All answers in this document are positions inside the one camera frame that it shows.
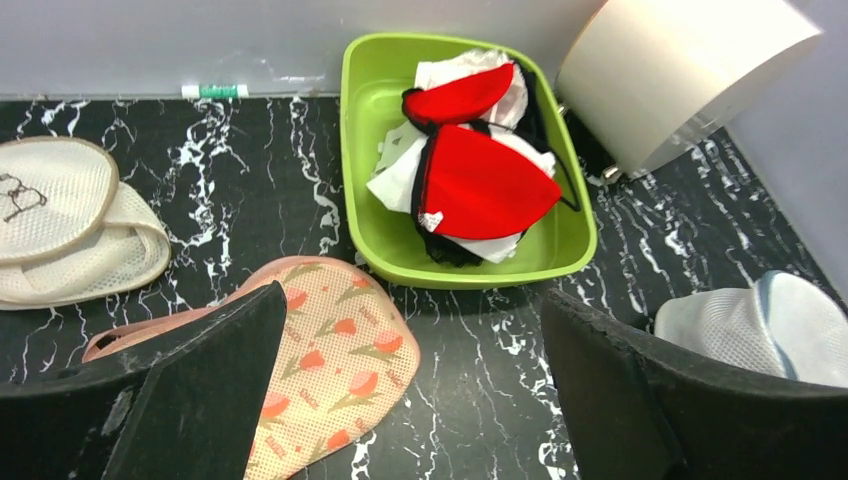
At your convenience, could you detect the pink floral laundry bag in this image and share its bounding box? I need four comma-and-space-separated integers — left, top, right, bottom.
82, 256, 422, 480

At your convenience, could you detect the black garment in basin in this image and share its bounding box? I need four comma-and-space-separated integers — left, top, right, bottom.
415, 59, 582, 269

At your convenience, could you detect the red bra in basin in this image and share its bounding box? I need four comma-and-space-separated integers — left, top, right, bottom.
401, 62, 582, 240

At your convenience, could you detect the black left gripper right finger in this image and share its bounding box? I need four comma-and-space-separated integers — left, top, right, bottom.
541, 289, 847, 479

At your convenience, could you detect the green plastic basin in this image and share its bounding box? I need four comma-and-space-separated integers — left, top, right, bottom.
340, 32, 598, 290

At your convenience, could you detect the white blue-trimmed mesh laundry bag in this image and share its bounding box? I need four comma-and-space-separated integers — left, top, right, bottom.
653, 271, 847, 388

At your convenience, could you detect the green white marker pen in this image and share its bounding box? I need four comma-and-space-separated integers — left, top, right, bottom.
180, 84, 249, 100

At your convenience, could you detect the white garment in basin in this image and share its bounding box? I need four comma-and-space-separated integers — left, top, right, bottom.
367, 48, 561, 266

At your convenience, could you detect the cream cylindrical drum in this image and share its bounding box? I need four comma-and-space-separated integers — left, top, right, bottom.
555, 0, 823, 178

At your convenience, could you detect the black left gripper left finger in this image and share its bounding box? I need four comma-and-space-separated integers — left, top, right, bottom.
1, 283, 287, 479

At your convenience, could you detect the cream mesh laundry bag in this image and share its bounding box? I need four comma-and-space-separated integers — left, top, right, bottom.
1, 136, 171, 311

